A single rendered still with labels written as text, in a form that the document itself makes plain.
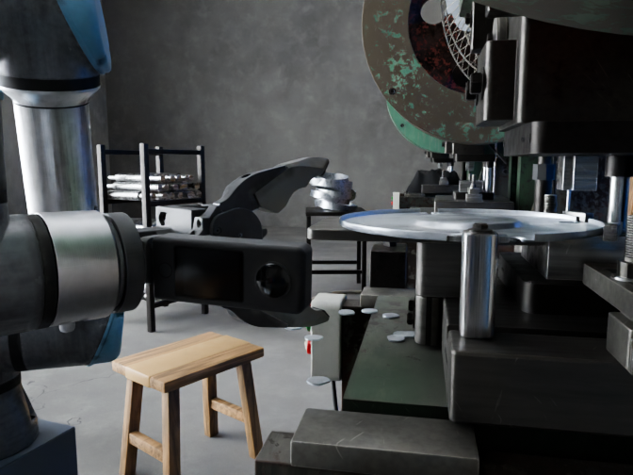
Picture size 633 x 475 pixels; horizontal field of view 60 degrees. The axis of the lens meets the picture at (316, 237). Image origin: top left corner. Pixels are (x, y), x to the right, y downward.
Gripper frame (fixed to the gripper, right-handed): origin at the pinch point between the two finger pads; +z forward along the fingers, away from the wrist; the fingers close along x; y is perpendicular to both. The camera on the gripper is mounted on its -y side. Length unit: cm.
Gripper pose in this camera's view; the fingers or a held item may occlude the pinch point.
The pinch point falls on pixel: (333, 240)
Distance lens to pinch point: 50.2
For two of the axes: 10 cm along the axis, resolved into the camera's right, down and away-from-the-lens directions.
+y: -6.6, -0.9, 7.4
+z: 7.5, -0.8, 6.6
